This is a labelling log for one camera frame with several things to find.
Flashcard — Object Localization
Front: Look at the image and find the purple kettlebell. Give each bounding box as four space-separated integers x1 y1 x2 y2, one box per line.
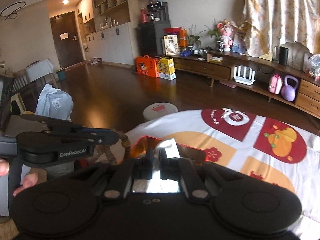
281 75 299 102

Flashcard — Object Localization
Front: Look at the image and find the person's left hand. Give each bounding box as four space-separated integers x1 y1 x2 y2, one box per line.
1 159 47 197

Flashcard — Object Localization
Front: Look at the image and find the small potted plant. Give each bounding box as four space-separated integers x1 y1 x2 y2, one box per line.
205 20 225 52

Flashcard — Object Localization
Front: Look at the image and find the dark wooden door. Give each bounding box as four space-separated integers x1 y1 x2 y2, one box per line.
50 12 84 68

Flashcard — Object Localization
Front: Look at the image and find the clear bag on cabinet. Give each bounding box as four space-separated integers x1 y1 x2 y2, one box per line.
306 54 320 81

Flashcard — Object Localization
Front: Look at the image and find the wooden tv cabinet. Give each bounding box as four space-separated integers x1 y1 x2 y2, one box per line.
171 51 319 119

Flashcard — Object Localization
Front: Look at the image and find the orange gift bag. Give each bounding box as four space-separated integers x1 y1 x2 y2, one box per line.
135 55 159 78

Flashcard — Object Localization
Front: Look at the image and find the white router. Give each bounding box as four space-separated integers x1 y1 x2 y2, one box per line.
233 65 255 86

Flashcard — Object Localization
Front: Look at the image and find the white picture box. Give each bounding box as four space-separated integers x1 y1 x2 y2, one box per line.
163 35 179 56

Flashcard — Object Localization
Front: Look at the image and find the white cloth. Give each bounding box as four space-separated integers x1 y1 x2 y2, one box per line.
132 136 180 193

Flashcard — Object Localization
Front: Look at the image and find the white red patterned tablecloth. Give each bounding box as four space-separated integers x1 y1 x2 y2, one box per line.
127 108 319 239

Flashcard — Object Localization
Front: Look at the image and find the patterned draped cloth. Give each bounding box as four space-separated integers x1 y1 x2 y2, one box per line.
242 0 319 57

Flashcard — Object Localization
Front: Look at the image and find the large white blue bag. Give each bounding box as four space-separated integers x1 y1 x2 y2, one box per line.
35 84 74 121

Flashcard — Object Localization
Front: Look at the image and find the pink doll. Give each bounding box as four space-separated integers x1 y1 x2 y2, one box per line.
217 21 237 51

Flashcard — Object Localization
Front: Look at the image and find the white round stool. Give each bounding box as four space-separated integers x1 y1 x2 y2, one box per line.
143 102 178 121

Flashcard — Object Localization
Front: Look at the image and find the black speaker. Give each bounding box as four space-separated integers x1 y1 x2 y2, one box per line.
278 46 289 66

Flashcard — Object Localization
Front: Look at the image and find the red thermos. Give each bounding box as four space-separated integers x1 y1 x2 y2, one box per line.
140 8 148 23

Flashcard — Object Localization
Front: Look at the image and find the black small fridge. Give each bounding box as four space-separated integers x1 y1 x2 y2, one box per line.
137 21 171 57

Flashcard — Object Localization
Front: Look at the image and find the yellow carton box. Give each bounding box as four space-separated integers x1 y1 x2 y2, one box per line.
157 57 176 81

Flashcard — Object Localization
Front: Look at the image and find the white wall cabinet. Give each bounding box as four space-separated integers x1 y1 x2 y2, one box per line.
85 23 135 65

